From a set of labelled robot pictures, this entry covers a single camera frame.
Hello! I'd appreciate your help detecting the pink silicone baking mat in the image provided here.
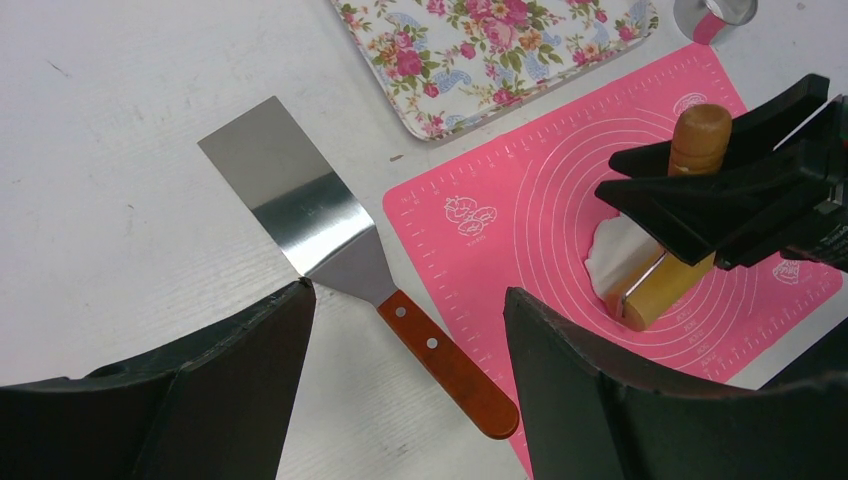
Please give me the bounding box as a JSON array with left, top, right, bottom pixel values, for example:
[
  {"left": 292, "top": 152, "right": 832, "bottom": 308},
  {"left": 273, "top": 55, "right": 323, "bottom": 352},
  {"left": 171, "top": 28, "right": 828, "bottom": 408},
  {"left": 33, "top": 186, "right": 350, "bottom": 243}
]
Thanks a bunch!
[{"left": 382, "top": 43, "right": 844, "bottom": 478}]

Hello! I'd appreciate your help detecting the white dough lump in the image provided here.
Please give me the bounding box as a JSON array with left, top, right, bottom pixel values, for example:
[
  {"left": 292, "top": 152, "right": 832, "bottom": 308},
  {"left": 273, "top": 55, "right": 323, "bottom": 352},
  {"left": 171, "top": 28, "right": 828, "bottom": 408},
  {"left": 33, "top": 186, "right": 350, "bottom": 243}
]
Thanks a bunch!
[{"left": 584, "top": 215, "right": 659, "bottom": 299}]

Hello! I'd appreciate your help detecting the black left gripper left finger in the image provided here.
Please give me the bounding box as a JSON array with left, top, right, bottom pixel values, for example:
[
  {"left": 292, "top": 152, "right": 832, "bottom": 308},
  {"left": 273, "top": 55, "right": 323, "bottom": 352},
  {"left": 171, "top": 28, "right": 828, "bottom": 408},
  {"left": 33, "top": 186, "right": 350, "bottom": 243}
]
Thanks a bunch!
[{"left": 1, "top": 279, "right": 316, "bottom": 479}]

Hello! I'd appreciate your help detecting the floral rectangular tray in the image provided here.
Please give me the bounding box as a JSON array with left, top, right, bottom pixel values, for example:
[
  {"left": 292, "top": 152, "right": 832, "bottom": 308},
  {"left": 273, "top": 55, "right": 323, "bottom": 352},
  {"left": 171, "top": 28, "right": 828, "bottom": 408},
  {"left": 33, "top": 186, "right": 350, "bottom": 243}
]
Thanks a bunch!
[{"left": 333, "top": 0, "right": 660, "bottom": 141}]

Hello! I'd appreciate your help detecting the round metal dough cutter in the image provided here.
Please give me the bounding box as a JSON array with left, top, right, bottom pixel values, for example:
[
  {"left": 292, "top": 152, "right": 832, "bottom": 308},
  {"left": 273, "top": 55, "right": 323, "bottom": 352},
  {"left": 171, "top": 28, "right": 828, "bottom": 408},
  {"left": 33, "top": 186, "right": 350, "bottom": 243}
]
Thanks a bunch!
[{"left": 673, "top": 0, "right": 759, "bottom": 45}]

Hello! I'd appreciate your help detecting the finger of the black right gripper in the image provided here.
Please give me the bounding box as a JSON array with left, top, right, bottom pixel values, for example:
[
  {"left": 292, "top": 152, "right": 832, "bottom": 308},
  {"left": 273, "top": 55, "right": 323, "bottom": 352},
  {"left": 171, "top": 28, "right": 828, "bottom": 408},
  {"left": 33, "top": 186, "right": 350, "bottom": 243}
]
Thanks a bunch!
[
  {"left": 594, "top": 142, "right": 833, "bottom": 268},
  {"left": 608, "top": 73, "right": 831, "bottom": 179}
]

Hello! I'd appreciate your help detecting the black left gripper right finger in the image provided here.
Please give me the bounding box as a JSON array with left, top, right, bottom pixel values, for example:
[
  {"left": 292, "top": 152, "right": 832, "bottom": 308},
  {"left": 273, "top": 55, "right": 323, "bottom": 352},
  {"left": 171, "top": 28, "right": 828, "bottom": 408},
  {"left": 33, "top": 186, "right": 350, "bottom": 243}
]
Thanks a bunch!
[{"left": 503, "top": 287, "right": 847, "bottom": 479}]

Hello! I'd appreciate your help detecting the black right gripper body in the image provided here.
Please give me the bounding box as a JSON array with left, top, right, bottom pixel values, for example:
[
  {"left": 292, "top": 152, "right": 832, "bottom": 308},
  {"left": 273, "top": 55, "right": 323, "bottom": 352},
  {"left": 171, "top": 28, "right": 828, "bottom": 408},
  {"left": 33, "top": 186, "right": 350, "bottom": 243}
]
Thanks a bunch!
[{"left": 715, "top": 95, "right": 847, "bottom": 271}]

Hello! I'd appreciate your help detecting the wooden rolling pin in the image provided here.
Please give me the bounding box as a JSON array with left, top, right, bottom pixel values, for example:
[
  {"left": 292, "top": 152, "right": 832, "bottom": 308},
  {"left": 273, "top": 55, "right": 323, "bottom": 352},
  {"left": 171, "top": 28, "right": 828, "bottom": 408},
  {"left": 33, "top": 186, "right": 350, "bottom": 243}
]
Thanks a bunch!
[{"left": 604, "top": 104, "right": 732, "bottom": 332}]

